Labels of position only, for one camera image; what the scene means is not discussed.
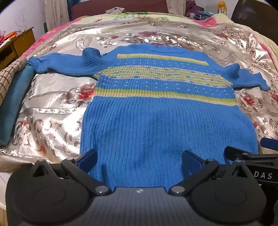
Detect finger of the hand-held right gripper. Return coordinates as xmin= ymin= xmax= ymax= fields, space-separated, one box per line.
xmin=224 ymin=146 xmax=278 ymax=167
xmin=260 ymin=137 xmax=278 ymax=151

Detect orange items on cabinet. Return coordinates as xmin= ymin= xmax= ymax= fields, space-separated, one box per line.
xmin=0 ymin=29 xmax=19 ymax=45

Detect dark red headboard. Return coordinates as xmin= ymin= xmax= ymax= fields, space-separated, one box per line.
xmin=71 ymin=0 xmax=169 ymax=21

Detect yellow toy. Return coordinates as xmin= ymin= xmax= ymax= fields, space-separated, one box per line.
xmin=218 ymin=1 xmax=228 ymax=14

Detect silver floral bedspread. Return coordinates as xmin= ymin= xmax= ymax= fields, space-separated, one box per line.
xmin=0 ymin=17 xmax=278 ymax=172

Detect beige curtain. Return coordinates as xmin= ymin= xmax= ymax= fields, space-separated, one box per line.
xmin=44 ymin=0 xmax=70 ymax=30

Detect white crumpled garment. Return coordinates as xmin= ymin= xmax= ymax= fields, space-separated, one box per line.
xmin=104 ymin=7 xmax=126 ymax=15

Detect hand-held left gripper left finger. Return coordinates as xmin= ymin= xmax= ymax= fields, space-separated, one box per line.
xmin=32 ymin=149 xmax=112 ymax=195

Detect pink floral quilt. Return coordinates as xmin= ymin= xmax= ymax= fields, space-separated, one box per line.
xmin=19 ymin=18 xmax=83 ymax=59

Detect teal folded cloth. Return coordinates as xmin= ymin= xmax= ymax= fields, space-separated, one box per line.
xmin=0 ymin=65 xmax=35 ymax=146

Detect pile of mixed clothes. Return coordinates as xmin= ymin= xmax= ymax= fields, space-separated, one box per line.
xmin=185 ymin=0 xmax=218 ymax=20

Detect wooden cabinet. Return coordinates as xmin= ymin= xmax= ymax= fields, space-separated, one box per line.
xmin=0 ymin=27 xmax=36 ymax=70

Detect pale green printed blanket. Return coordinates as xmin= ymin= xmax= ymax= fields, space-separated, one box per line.
xmin=80 ymin=11 xmax=196 ymax=27

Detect blue striped knit sweater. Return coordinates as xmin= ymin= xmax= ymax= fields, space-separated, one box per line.
xmin=27 ymin=43 xmax=271 ymax=192

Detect brown plaid cloth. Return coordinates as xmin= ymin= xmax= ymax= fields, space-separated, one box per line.
xmin=0 ymin=58 xmax=28 ymax=108

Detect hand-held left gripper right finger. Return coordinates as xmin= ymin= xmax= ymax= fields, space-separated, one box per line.
xmin=168 ymin=150 xmax=257 ymax=195

